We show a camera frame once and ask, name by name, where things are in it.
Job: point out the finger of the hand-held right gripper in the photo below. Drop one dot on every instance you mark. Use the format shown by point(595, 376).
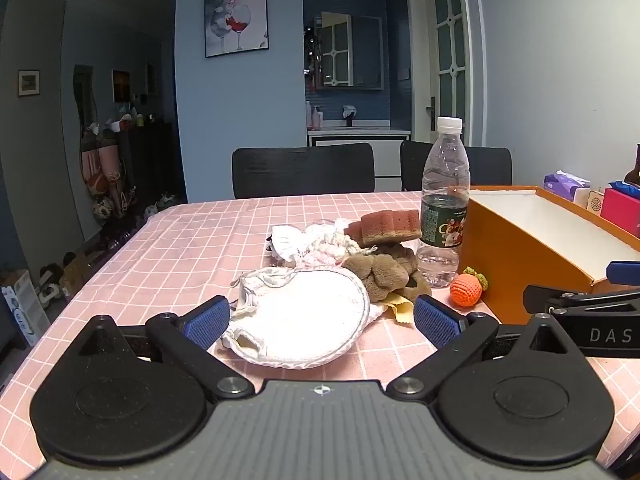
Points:
point(625, 272)
point(575, 300)

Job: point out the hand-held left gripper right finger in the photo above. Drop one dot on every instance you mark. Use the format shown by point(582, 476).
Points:
point(437, 325)

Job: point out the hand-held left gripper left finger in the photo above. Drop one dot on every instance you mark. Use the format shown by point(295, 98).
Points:
point(207, 322)

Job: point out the yellow cloth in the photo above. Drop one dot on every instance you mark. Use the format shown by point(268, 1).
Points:
point(402, 310)

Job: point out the orange crochet fruit toy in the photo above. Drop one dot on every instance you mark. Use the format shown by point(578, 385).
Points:
point(465, 290)

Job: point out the orange cardboard box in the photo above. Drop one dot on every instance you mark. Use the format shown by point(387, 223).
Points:
point(515, 260)

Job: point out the brown plush toy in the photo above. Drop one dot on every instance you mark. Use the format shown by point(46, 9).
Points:
point(385, 270)

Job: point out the white round bib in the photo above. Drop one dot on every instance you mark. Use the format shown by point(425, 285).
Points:
point(305, 320)

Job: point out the red brown sponge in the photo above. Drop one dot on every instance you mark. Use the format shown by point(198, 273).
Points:
point(390, 227)

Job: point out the white gift bag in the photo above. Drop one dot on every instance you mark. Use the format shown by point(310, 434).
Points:
point(287, 245)

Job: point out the pink white knitted pouch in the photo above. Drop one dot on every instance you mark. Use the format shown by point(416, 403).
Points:
point(325, 255)

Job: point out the white plastic bag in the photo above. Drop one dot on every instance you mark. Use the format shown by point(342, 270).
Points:
point(327, 230)

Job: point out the pink box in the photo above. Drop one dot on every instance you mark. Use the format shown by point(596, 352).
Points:
point(622, 210)

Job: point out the small white box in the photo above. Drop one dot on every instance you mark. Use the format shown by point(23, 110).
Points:
point(595, 202)

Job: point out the blue packet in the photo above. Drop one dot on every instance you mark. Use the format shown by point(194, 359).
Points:
point(630, 189)

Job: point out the pink checkered tablecloth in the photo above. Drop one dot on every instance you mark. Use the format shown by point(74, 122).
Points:
point(190, 240)

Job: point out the brown glass bottle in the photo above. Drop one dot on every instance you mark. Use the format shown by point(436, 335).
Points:
point(634, 175)

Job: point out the purple tissue pack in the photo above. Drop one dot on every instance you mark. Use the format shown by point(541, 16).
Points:
point(562, 182)

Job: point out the clear plastic water bottle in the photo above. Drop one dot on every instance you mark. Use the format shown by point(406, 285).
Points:
point(442, 200)

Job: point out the pile of shoes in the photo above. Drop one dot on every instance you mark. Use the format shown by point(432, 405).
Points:
point(160, 202)

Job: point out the black chair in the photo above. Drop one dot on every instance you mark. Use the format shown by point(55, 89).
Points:
point(490, 165)
point(300, 170)

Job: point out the white sandals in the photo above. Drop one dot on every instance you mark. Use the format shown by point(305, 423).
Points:
point(50, 287)

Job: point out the dark tall cabinet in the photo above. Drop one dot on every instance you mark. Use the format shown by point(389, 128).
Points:
point(150, 160)

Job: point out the white sink counter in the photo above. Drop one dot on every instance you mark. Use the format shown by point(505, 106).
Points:
point(390, 155)

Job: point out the hanging pink bags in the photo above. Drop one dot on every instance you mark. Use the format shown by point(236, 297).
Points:
point(102, 175)

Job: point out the white printed cardboard box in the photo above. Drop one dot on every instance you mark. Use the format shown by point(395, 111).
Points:
point(17, 310)

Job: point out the black faucet with white cloth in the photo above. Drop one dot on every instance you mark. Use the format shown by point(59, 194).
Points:
point(349, 116)

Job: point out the white bottle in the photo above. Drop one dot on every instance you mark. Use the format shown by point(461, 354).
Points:
point(308, 116)

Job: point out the pink bottle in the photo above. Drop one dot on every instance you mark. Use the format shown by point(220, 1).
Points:
point(316, 119)

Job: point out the dark framed picture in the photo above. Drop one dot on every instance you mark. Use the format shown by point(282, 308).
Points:
point(121, 86)

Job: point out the white glass panel door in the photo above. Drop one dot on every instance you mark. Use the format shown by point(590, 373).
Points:
point(452, 60)

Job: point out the mirror cabinet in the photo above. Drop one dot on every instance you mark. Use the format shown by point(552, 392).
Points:
point(350, 50)

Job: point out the wine glass painting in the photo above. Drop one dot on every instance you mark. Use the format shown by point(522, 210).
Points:
point(235, 15)

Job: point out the wall switch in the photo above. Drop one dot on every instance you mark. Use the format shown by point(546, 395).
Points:
point(404, 74)

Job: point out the wavy wall mirror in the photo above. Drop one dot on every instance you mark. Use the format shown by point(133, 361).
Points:
point(85, 100)

